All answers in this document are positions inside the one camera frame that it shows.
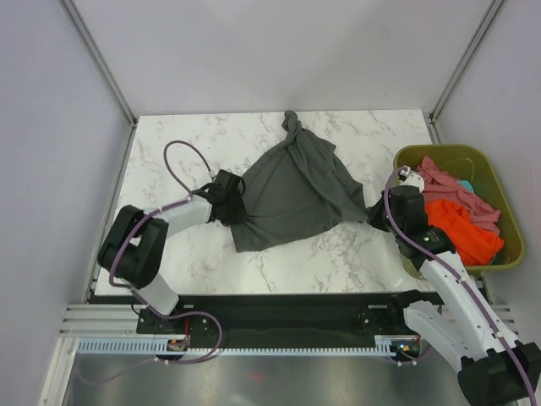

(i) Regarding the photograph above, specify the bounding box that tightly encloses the dark grey t shirt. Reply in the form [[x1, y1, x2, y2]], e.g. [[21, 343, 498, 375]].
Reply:
[[231, 111, 367, 253]]

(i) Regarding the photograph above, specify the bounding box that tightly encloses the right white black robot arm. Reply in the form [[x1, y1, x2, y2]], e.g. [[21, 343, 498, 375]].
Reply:
[[368, 184, 540, 405]]

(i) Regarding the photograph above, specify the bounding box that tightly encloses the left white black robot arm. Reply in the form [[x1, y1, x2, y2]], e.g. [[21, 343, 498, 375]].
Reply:
[[97, 190, 247, 332]]

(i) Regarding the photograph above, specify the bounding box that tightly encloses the pink t shirt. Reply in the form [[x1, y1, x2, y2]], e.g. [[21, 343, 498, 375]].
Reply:
[[416, 156, 500, 235]]

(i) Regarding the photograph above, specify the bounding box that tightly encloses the teal cloth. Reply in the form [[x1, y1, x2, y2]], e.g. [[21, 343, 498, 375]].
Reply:
[[458, 179, 475, 194]]

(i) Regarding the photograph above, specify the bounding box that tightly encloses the orange t shirt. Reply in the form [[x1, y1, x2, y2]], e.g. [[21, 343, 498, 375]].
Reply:
[[425, 199, 504, 266]]

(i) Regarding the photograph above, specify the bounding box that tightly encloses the olive green plastic bin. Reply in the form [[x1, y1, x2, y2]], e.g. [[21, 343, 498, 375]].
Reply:
[[394, 145, 524, 277]]

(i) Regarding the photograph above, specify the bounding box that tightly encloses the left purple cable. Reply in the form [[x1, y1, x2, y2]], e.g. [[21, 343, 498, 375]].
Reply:
[[78, 140, 225, 386]]

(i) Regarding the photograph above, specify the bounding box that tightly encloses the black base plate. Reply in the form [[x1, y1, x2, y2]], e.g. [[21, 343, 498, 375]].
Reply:
[[136, 290, 443, 348]]

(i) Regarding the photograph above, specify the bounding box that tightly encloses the white slotted cable duct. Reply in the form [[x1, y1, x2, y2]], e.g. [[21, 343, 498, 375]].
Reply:
[[77, 336, 420, 359]]

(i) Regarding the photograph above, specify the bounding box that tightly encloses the aluminium front rail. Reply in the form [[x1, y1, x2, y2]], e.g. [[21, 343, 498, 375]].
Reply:
[[59, 304, 139, 337]]

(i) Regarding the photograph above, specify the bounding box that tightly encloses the left aluminium frame post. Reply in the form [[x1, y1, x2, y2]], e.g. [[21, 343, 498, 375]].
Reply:
[[57, 0, 139, 127]]

